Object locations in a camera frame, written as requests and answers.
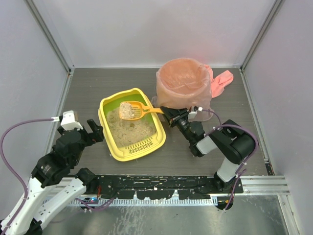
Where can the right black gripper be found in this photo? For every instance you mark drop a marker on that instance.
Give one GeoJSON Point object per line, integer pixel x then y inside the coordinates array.
{"type": "Point", "coordinates": [176, 117]}

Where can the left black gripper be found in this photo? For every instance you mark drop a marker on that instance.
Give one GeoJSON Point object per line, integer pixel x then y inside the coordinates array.
{"type": "Point", "coordinates": [86, 134]}

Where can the orange litter scoop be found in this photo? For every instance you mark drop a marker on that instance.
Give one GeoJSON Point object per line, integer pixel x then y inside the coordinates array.
{"type": "Point", "coordinates": [135, 110]}

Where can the yellow green litter box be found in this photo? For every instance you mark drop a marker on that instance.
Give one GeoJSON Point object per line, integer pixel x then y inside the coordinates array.
{"type": "Point", "coordinates": [139, 149]}

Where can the bin with pink bag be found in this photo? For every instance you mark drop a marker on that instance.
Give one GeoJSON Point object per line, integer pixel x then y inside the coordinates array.
{"type": "Point", "coordinates": [183, 83]}

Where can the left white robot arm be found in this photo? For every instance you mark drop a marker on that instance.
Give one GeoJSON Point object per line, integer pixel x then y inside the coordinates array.
{"type": "Point", "coordinates": [30, 215]}

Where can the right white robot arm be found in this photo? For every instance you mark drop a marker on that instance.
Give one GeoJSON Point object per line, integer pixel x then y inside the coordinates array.
{"type": "Point", "coordinates": [236, 143]}

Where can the beige cat litter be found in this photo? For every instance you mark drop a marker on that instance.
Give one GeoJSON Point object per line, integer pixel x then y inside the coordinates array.
{"type": "Point", "coordinates": [125, 132]}

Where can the pink cloth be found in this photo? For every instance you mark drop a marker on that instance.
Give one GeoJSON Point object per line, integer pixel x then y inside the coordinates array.
{"type": "Point", "coordinates": [219, 82]}

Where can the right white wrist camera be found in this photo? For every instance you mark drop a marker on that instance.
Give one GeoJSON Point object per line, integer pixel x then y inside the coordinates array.
{"type": "Point", "coordinates": [193, 111]}

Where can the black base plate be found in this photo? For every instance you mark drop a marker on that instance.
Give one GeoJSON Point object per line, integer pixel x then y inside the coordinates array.
{"type": "Point", "coordinates": [156, 187]}

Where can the white slotted cable duct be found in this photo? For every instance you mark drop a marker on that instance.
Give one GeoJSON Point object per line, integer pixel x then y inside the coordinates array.
{"type": "Point", "coordinates": [174, 201]}

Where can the aluminium frame rail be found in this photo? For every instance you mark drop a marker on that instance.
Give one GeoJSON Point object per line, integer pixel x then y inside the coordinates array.
{"type": "Point", "coordinates": [258, 185]}

